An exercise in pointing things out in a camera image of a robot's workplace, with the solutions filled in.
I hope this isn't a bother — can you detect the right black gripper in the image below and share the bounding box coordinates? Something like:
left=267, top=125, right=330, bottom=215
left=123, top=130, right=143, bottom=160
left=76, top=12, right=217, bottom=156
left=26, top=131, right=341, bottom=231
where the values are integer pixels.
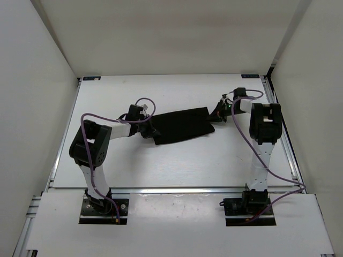
left=205, top=100, right=246, bottom=123

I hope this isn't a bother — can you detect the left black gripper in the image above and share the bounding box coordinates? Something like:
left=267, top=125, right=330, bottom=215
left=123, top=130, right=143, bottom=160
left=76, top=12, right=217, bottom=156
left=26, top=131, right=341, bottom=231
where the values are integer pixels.
left=136, top=114, right=160, bottom=139

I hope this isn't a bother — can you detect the black skirt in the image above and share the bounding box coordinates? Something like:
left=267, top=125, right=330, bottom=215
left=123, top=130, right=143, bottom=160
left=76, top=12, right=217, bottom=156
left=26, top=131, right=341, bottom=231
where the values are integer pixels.
left=152, top=107, right=215, bottom=145

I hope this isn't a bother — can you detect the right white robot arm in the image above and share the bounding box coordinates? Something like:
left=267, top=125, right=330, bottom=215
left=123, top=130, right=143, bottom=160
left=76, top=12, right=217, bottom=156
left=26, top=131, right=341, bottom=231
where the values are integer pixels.
left=208, top=95, right=282, bottom=214

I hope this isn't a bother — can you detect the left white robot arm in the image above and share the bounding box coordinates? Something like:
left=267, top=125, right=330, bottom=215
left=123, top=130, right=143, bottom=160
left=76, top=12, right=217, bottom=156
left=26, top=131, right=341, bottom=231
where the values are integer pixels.
left=69, top=120, right=161, bottom=217

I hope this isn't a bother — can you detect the right blue corner label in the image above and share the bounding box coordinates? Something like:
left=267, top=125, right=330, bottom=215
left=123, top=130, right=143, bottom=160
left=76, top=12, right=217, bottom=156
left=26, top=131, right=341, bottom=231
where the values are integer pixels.
left=241, top=74, right=260, bottom=79

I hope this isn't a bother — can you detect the blue corner label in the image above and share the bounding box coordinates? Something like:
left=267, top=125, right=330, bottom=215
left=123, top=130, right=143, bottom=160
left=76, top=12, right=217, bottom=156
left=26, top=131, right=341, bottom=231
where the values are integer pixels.
left=241, top=74, right=260, bottom=79
left=83, top=76, right=101, bottom=81

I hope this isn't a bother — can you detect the left blue corner label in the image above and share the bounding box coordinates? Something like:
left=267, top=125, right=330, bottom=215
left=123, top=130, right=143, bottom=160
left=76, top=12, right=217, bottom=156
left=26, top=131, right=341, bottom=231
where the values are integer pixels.
left=83, top=76, right=101, bottom=81

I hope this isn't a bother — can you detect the white front board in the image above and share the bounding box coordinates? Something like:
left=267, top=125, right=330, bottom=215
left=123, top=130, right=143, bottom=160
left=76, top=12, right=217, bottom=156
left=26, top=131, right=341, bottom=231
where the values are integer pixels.
left=27, top=192, right=334, bottom=256

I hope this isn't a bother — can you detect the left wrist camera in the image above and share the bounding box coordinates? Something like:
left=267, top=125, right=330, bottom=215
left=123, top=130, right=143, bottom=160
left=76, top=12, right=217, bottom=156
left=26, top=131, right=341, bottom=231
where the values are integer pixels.
left=125, top=104, right=148, bottom=121

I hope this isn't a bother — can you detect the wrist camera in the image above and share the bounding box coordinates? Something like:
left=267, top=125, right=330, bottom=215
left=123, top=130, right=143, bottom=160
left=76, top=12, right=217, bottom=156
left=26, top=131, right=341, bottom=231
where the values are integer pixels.
left=125, top=104, right=148, bottom=121
left=221, top=87, right=247, bottom=102

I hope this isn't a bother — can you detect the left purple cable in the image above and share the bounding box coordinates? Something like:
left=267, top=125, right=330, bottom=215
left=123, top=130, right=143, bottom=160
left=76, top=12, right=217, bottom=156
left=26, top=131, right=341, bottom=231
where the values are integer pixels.
left=80, top=97, right=158, bottom=223

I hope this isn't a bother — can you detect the purple cable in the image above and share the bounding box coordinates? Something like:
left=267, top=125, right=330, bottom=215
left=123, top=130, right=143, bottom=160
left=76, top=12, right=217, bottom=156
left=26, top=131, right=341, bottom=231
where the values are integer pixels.
left=80, top=97, right=158, bottom=223
left=232, top=89, right=307, bottom=222

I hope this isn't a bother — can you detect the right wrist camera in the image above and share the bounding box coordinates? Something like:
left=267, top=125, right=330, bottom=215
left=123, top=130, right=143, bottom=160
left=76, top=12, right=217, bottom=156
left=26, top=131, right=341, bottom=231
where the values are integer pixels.
left=221, top=87, right=247, bottom=102

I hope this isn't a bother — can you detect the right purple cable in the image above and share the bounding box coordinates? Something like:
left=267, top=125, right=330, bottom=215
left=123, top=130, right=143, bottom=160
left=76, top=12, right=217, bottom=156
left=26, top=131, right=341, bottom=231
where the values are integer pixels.
left=232, top=89, right=307, bottom=222

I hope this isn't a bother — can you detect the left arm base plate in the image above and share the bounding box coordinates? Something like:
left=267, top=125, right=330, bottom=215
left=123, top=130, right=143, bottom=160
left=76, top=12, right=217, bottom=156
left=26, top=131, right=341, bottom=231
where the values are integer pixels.
left=79, top=197, right=129, bottom=225

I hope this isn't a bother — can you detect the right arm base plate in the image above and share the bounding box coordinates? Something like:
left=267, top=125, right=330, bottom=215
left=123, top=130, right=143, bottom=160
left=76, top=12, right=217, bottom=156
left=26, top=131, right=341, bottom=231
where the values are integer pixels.
left=219, top=190, right=276, bottom=226

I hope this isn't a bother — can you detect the aluminium table frame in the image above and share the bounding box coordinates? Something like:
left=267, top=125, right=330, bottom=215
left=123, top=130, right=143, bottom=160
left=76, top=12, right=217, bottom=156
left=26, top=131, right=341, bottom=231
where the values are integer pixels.
left=12, top=64, right=335, bottom=257

